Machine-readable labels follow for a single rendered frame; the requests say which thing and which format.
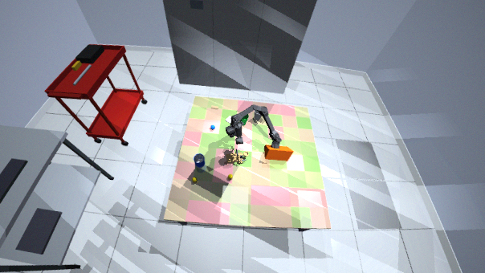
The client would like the blue cup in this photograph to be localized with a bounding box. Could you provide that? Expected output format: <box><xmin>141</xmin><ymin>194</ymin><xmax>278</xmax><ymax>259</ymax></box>
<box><xmin>194</xmin><ymin>153</ymin><xmax>205</xmax><ymax>168</ymax></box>

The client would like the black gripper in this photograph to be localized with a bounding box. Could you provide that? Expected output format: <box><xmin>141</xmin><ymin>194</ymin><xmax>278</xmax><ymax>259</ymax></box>
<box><xmin>235</xmin><ymin>131</ymin><xmax>243</xmax><ymax>145</ymax></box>

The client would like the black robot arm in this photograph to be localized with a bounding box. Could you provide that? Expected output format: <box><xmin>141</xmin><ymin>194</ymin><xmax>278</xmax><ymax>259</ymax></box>
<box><xmin>226</xmin><ymin>104</ymin><xmax>282</xmax><ymax>149</ymax></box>

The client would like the wooden toy catapult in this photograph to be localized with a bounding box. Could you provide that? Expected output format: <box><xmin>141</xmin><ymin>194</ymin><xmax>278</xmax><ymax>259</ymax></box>
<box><xmin>226</xmin><ymin>149</ymin><xmax>249</xmax><ymax>164</ymax></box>

